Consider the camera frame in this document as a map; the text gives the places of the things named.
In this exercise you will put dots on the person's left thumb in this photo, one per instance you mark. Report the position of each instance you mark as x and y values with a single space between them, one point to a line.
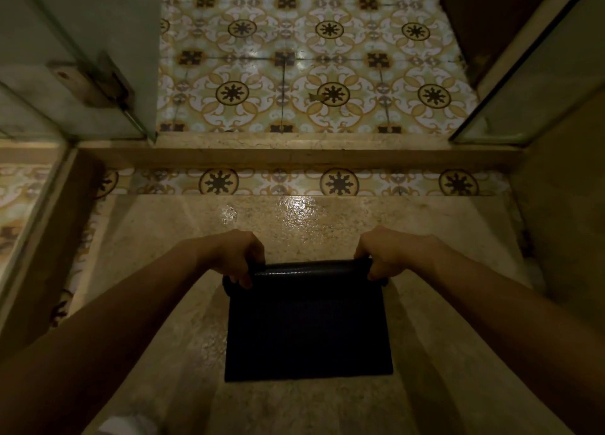
259 255

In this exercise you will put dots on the person's right fingers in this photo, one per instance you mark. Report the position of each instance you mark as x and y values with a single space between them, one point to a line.
378 270

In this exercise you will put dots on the glass shower door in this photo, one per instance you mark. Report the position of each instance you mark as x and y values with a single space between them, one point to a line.
71 56

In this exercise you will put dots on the person's left hand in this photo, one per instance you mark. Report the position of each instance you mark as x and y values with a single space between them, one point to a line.
234 252

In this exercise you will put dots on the person's right hand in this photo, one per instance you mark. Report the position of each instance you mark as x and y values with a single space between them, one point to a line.
392 250

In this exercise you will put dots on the person's right forearm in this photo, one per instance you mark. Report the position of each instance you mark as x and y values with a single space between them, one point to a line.
520 326

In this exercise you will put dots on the person's left forearm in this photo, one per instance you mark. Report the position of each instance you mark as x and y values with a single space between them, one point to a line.
94 335

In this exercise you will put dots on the glass shower panel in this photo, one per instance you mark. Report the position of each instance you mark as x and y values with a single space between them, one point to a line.
534 70

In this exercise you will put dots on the metal door hinge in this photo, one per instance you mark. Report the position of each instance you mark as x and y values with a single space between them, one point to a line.
94 85

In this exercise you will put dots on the black rubber mat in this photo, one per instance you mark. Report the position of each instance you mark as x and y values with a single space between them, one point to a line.
307 321

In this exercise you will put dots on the marble shower threshold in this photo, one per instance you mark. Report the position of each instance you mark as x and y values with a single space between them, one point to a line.
297 151

